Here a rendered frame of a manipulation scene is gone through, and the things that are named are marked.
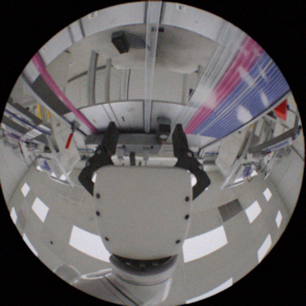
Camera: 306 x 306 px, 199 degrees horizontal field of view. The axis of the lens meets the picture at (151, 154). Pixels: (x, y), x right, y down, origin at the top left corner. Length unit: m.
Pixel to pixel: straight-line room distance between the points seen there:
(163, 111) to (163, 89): 1.72
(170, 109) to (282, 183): 8.60
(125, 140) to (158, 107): 0.18
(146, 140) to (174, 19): 0.35
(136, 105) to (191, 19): 0.23
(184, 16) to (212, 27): 0.04
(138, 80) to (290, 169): 9.19
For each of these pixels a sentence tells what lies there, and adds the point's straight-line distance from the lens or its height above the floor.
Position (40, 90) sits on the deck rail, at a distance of 0.35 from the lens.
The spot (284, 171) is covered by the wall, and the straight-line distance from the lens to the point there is 8.53.
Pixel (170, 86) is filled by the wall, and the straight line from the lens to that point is 2.01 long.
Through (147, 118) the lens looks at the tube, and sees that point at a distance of 0.26.
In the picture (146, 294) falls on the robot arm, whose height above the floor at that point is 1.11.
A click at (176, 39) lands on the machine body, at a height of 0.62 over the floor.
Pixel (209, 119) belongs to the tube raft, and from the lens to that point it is 0.30.
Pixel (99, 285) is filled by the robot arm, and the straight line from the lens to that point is 0.15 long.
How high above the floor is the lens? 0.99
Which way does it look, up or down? 33 degrees up
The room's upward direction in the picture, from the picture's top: 176 degrees counter-clockwise
